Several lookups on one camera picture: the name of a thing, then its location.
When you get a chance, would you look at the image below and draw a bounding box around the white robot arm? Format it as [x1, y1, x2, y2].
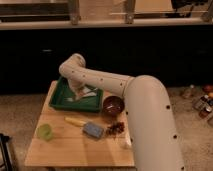
[59, 53, 186, 171]

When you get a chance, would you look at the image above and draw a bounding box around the grey triangular cloth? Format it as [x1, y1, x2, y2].
[79, 85, 99, 100]

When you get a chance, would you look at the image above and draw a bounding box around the green plastic tray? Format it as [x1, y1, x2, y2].
[49, 77, 103, 113]

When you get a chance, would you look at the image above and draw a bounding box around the dark red bowl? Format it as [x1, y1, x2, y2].
[102, 96, 125, 117]

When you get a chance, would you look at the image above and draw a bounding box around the wooden table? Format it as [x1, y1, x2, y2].
[25, 81, 134, 168]

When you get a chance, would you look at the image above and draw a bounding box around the small green cup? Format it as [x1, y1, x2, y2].
[36, 124, 53, 141]

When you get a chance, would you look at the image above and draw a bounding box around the dried red chili bunch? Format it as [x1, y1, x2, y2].
[106, 122, 125, 135]

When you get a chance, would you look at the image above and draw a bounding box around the white mug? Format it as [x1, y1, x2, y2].
[121, 133, 131, 149]

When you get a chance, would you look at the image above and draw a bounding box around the black stand on floor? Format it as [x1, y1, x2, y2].
[0, 133, 13, 171]

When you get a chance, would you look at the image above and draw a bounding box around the dark cabinet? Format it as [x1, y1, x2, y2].
[0, 25, 213, 94]

